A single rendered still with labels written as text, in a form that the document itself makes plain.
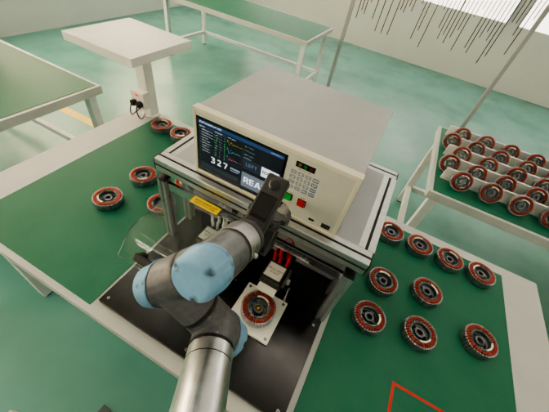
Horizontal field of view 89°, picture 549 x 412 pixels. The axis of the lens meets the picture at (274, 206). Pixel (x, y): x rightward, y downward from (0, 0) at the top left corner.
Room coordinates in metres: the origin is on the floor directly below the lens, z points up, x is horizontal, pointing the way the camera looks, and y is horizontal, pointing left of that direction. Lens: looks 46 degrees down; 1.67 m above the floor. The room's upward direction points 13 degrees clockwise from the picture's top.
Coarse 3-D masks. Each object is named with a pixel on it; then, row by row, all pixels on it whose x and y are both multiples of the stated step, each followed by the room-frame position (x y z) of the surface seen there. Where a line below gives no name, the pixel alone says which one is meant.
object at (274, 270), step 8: (272, 264) 0.48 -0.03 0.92; (264, 272) 0.44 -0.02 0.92; (272, 272) 0.45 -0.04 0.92; (280, 272) 0.45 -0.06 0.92; (264, 280) 0.43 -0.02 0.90; (272, 280) 0.42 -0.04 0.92; (280, 280) 0.43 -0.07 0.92; (264, 288) 0.41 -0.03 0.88; (272, 288) 0.42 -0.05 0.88; (272, 296) 0.39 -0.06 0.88
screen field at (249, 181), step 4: (244, 172) 0.55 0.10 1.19; (244, 176) 0.55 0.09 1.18; (248, 176) 0.55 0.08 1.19; (252, 176) 0.55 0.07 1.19; (244, 180) 0.55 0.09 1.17; (248, 180) 0.55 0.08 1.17; (252, 180) 0.55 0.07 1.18; (256, 180) 0.54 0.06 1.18; (260, 180) 0.54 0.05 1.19; (240, 184) 0.56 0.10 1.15; (244, 184) 0.55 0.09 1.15; (248, 184) 0.55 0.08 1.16; (252, 184) 0.55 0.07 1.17; (256, 184) 0.54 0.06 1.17; (260, 184) 0.54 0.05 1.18; (248, 188) 0.55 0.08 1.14; (252, 188) 0.55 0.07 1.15; (256, 188) 0.54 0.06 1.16; (260, 188) 0.54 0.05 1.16
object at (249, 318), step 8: (248, 296) 0.41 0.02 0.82; (256, 296) 0.41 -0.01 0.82; (264, 296) 0.42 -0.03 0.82; (248, 304) 0.38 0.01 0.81; (256, 304) 0.39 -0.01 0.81; (264, 304) 0.40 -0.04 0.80; (272, 304) 0.40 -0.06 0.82; (240, 312) 0.36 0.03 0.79; (248, 312) 0.36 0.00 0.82; (256, 312) 0.36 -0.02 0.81; (272, 312) 0.37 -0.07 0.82; (248, 320) 0.34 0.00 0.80; (256, 320) 0.33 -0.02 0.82; (264, 320) 0.34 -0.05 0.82
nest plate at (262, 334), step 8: (248, 288) 0.45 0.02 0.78; (256, 288) 0.46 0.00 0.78; (240, 296) 0.42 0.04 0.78; (240, 304) 0.39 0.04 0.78; (280, 304) 0.42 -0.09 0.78; (264, 312) 0.38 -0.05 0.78; (280, 312) 0.39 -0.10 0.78; (272, 320) 0.36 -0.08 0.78; (248, 328) 0.32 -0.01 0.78; (256, 328) 0.33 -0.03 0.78; (264, 328) 0.33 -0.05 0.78; (272, 328) 0.34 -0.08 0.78; (256, 336) 0.30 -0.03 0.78; (264, 336) 0.31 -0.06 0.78; (264, 344) 0.29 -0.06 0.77
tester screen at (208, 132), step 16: (208, 128) 0.59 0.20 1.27; (208, 144) 0.59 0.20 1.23; (224, 144) 0.58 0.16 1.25; (240, 144) 0.56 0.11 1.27; (256, 144) 0.55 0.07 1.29; (208, 160) 0.59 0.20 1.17; (224, 160) 0.57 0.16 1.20; (240, 160) 0.56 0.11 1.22; (256, 160) 0.55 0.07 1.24; (272, 160) 0.53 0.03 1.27; (224, 176) 0.57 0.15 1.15; (240, 176) 0.56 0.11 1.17; (256, 176) 0.54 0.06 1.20; (256, 192) 0.54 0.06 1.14
